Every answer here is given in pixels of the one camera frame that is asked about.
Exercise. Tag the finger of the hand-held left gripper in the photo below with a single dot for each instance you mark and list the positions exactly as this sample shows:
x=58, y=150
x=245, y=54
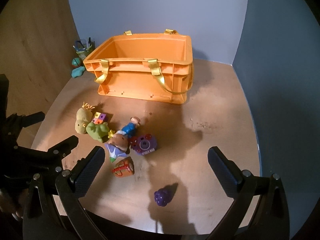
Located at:
x=66, y=143
x=32, y=118

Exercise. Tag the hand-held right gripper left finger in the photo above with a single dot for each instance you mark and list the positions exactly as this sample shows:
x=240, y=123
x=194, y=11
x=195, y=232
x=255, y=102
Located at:
x=90, y=172

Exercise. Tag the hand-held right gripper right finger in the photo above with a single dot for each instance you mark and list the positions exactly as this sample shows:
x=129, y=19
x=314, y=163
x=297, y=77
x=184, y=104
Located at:
x=222, y=172

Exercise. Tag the yellow plush chick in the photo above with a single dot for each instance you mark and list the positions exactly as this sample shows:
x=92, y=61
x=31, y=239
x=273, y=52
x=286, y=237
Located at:
x=82, y=120

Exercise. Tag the green frog toy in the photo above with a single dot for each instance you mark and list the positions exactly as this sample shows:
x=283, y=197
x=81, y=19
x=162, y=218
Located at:
x=97, y=131

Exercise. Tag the multicoloured cube block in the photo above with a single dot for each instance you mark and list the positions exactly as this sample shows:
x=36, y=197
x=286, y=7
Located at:
x=99, y=118

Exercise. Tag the small yellow star toy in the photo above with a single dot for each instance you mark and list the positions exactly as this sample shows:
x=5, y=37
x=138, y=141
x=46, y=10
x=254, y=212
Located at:
x=111, y=133

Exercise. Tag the purple toy camera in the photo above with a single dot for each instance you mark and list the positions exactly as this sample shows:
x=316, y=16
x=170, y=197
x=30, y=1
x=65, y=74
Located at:
x=144, y=145

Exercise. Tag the purple grape toy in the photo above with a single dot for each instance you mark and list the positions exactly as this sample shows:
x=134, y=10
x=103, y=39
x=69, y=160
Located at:
x=162, y=197

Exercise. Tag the person's left hand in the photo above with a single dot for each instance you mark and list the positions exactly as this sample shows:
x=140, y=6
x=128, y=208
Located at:
x=10, y=205

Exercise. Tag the teal rubber toy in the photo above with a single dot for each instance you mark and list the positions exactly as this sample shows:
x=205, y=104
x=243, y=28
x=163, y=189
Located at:
x=77, y=72

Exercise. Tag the green and orange ball toy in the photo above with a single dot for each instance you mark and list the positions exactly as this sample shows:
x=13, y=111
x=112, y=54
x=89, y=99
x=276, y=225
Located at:
x=76, y=61

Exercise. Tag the green mesh pen holder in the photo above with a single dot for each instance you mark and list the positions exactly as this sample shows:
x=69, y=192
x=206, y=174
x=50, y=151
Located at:
x=83, y=52

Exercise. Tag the blue framed glasses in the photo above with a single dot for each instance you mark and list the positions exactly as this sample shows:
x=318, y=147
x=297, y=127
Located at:
x=79, y=45

